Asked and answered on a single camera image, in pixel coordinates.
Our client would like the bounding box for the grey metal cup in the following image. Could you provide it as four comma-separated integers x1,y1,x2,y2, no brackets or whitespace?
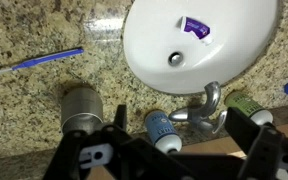
61,87,104,135

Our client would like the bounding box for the chrome sink drain stopper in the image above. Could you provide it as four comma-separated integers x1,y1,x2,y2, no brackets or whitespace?
167,50,184,67

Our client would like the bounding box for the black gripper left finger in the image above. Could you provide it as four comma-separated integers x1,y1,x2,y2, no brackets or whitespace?
42,104,198,180

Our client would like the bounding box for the chrome sink faucet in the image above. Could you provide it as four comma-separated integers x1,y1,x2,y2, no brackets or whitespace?
168,80,228,134

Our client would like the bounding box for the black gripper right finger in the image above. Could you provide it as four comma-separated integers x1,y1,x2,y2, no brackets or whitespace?
224,107,288,180

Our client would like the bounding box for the purple white toothpaste tube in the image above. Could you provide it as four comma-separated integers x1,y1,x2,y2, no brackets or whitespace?
178,15,215,47

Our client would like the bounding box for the green label white bottle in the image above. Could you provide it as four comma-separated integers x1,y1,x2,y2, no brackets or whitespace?
224,91,274,127

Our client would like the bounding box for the blue label white bottle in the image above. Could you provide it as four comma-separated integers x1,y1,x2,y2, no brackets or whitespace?
144,109,183,154

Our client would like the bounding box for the blue toothbrush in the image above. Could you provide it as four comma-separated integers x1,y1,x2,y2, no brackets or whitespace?
0,47,85,78

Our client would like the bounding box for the white ceramic sink basin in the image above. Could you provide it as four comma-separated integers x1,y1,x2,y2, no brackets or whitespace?
122,0,280,96

